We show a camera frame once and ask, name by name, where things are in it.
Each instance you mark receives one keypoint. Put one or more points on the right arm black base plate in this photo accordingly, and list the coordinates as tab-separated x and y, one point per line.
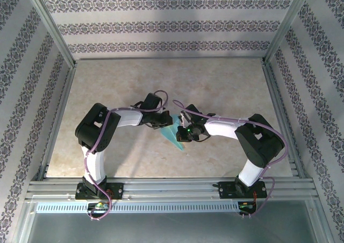
225	190

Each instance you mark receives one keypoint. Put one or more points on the aluminium side rail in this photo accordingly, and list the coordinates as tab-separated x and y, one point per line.
275	92
64	103

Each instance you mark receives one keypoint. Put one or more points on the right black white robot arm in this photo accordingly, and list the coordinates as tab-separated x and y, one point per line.
258	141

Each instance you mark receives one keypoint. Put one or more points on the aluminium frame post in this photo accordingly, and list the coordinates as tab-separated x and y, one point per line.
51	25
285	25

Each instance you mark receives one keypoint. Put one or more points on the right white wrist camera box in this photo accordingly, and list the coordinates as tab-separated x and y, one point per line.
185	119

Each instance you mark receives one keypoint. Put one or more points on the thin aluminium wall rail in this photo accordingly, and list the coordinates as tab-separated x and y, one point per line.
169	58

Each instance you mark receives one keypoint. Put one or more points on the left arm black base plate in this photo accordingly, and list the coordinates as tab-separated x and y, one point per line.
118	192

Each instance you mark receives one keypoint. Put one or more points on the light blue cloth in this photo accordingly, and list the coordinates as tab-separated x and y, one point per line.
170	135

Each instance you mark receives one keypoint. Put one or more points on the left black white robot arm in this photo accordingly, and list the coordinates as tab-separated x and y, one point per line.
94	127

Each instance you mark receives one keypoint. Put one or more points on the grey metal sheet panel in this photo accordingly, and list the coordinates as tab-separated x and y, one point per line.
172	229

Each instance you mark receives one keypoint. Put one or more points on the long aluminium mounting rail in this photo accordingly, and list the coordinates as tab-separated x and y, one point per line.
172	185

